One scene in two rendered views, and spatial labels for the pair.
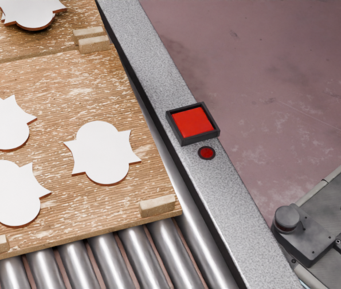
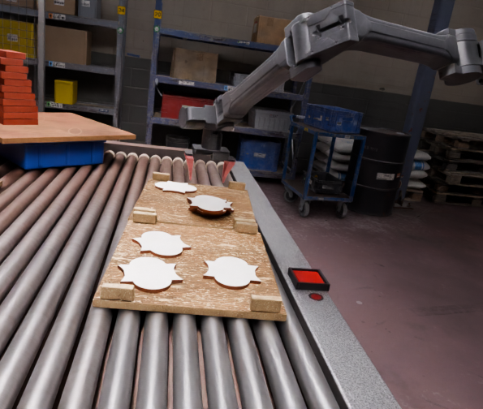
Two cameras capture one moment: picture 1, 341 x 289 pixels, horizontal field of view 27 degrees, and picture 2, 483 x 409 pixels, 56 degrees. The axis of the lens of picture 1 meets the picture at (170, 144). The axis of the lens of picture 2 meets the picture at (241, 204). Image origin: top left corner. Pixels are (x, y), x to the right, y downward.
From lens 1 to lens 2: 0.56 m
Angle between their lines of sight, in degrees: 35
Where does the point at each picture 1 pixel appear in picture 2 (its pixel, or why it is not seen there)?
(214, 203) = (316, 323)
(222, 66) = not seen: hidden behind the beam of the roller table
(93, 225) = (208, 304)
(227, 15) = not seen: hidden behind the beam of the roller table
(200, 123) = (314, 278)
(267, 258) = (360, 368)
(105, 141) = (236, 266)
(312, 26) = (411, 352)
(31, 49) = (202, 224)
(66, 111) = (213, 251)
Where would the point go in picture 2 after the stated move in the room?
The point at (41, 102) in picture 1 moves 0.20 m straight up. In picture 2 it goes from (197, 243) to (207, 163)
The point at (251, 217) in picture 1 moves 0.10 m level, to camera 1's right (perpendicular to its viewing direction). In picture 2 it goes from (347, 339) to (405, 356)
